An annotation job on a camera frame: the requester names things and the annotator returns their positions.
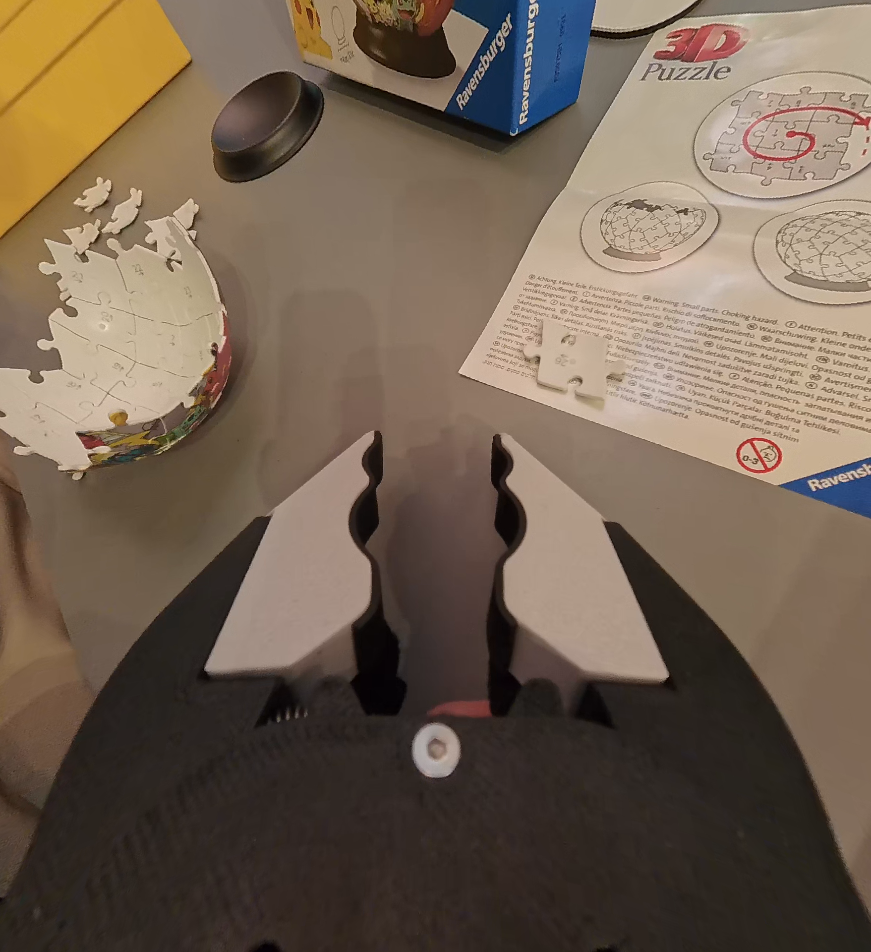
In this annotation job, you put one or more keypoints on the yellow plastic bin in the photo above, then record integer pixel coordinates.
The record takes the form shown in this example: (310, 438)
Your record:
(48, 97)

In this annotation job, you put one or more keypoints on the black round display stand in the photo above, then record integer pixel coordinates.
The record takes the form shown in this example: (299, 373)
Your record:
(264, 126)

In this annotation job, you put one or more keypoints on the half-built puzzle ball shell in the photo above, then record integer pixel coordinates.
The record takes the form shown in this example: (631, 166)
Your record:
(130, 349)

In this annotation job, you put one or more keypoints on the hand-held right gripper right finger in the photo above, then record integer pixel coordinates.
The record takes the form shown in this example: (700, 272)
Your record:
(576, 595)

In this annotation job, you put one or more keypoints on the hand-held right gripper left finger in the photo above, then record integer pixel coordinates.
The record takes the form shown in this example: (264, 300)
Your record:
(294, 595)

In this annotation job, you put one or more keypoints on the blue puzzle box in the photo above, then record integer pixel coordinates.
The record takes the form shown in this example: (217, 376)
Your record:
(532, 59)

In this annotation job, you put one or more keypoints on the person's beige trousers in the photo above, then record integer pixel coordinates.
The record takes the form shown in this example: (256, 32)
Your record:
(11, 669)

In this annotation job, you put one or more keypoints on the white round coaster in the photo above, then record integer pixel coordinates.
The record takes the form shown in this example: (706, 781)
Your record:
(643, 11)

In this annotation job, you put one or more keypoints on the white instruction leaflet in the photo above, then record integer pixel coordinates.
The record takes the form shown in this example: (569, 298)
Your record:
(740, 312)

